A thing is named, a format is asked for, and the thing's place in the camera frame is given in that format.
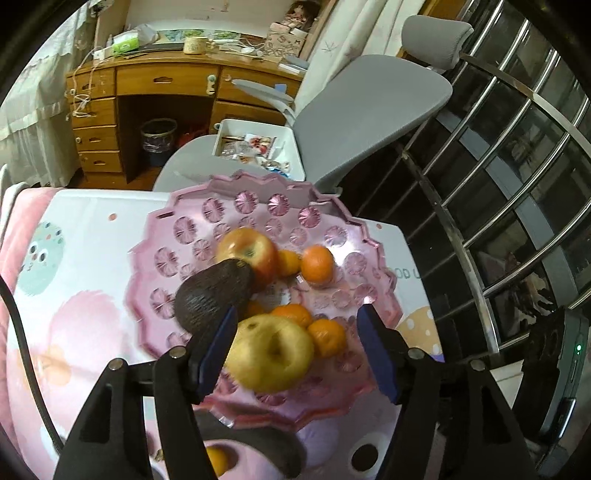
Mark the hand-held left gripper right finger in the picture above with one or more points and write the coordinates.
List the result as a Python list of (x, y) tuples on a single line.
[(376, 355)]

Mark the grey office chair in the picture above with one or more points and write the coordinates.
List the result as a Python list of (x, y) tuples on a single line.
[(360, 106)]

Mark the red apple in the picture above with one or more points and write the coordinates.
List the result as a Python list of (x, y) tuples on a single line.
[(249, 249)]

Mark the white lace cover cloth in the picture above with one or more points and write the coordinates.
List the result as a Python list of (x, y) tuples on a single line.
[(37, 115)]

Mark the dark trash bin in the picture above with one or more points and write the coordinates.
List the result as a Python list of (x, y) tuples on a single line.
[(158, 143)]

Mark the small orange tangerine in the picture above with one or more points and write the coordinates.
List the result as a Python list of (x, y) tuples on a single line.
[(293, 314), (288, 263), (317, 264), (217, 461), (327, 339)]

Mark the white plastic bag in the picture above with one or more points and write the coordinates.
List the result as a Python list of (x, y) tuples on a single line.
[(145, 32)]

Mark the dark avocado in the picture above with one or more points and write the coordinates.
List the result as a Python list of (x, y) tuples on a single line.
[(207, 295)]

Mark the white flower print curtain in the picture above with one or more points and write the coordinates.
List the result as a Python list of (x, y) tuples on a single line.
[(351, 32)]

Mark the wooden desk with drawers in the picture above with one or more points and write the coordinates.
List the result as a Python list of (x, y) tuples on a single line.
[(161, 81)]

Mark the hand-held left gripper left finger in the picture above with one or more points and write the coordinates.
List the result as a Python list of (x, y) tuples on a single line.
[(217, 355)]

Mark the metal window bars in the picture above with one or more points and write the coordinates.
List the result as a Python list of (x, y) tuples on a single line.
[(535, 95)]

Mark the white storage box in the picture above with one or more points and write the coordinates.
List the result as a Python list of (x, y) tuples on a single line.
[(288, 138)]

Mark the printed white gift box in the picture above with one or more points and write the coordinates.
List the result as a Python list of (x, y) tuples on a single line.
[(284, 40)]

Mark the assorted snack packets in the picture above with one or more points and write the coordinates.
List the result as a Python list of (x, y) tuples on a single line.
[(249, 147)]

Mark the green tissue packet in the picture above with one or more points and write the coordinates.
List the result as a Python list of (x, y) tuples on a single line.
[(125, 42)]

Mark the pink blanket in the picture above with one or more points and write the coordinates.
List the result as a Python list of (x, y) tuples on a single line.
[(23, 207)]

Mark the yellow green apple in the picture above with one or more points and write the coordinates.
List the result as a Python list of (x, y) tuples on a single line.
[(268, 355)]

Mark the cream mug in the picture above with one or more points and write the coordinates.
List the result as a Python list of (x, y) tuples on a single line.
[(196, 45)]

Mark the pink plastic fruit bowl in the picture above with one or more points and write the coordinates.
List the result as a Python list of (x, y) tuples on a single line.
[(203, 217)]

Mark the cartoon printed tablecloth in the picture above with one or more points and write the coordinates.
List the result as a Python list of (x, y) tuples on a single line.
[(92, 240)]

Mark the doll figure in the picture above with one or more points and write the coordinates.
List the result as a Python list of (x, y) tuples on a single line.
[(302, 14)]

